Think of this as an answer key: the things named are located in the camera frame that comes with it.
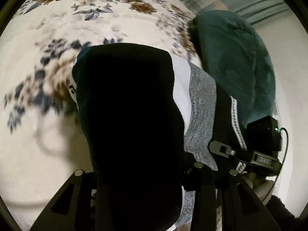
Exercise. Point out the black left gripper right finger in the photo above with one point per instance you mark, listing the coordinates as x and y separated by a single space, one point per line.
241 207

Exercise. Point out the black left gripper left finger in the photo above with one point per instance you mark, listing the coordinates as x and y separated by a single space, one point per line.
71 208

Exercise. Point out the grey white underwear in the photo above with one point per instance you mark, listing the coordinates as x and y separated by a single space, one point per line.
194 93

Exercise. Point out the black underwear with white stitching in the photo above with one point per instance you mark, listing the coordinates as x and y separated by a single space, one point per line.
134 109

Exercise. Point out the striped black white garment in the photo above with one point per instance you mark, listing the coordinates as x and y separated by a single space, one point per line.
227 145

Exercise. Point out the floral cream bedsheet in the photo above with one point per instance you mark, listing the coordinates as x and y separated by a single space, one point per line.
41 141

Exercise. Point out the dark green cloth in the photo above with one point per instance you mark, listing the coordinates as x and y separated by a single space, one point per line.
233 53

